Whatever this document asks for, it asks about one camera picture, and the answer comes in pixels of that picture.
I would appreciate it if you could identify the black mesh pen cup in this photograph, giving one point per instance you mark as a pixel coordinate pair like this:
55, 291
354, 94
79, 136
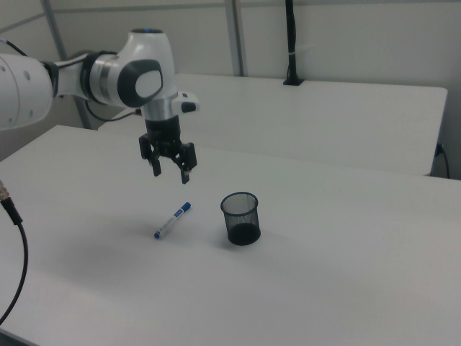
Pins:
240, 220

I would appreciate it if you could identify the blue and white marker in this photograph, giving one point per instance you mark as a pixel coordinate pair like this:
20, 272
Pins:
173, 220

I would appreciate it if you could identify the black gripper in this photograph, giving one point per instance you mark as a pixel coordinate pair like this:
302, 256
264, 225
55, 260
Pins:
163, 131

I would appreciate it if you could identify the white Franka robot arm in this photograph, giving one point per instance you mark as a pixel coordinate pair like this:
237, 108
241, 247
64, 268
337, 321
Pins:
21, 90

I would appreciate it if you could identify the grey metal frame post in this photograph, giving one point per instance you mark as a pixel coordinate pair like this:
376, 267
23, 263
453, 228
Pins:
237, 39
57, 32

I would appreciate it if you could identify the black pole with white band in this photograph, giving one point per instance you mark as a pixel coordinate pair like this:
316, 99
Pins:
292, 43

